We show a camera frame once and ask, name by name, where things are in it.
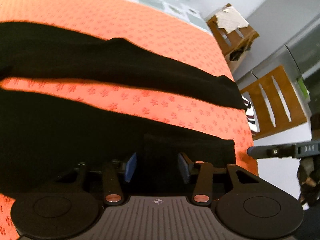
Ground black trousers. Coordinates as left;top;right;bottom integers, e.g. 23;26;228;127
0;21;249;201

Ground wooden slatted chair right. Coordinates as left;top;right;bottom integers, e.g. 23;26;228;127
240;66;307;140

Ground striped white garment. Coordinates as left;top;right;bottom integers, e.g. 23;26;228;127
242;96;258;136

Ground orange patterned table mat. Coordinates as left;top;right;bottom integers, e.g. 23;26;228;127
0;0;259;240

